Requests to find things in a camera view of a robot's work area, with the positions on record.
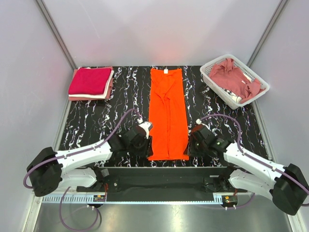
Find orange t shirt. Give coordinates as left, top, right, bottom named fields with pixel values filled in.
left=148, top=68, right=189, bottom=161

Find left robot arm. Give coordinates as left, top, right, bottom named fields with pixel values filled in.
left=24, top=126, right=152, bottom=197

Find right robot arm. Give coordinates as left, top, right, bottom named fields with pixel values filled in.
left=187, top=125, right=309, bottom=216

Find folded pink t shirt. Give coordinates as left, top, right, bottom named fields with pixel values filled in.
left=68, top=69, right=114, bottom=102

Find white plastic basket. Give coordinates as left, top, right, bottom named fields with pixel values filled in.
left=200, top=54, right=270, bottom=109

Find dusty pink t shirt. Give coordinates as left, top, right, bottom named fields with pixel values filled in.
left=209, top=58, right=264, bottom=103

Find folded magenta t shirt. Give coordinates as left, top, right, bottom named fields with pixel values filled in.
left=68, top=68, right=112, bottom=95

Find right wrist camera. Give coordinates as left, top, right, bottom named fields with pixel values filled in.
left=190, top=119, right=212, bottom=137

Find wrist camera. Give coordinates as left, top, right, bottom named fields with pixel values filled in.
left=138, top=119, right=153, bottom=139
left=190, top=119, right=212, bottom=137

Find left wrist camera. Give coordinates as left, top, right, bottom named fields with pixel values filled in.
left=138, top=119, right=153, bottom=139

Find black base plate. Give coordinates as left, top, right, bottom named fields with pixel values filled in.
left=77, top=167, right=235, bottom=195

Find white cable duct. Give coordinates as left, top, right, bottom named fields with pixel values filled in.
left=42, top=192, right=224, bottom=204

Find aluminium frame rail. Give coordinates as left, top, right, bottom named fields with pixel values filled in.
left=33, top=188, right=77, bottom=197

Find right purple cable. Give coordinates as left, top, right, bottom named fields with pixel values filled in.
left=197, top=114, right=309, bottom=210

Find purple cable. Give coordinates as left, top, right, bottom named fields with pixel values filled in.
left=23, top=108, right=143, bottom=230
left=197, top=114, right=309, bottom=210

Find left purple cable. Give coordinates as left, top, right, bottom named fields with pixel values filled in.
left=23, top=108, right=143, bottom=230

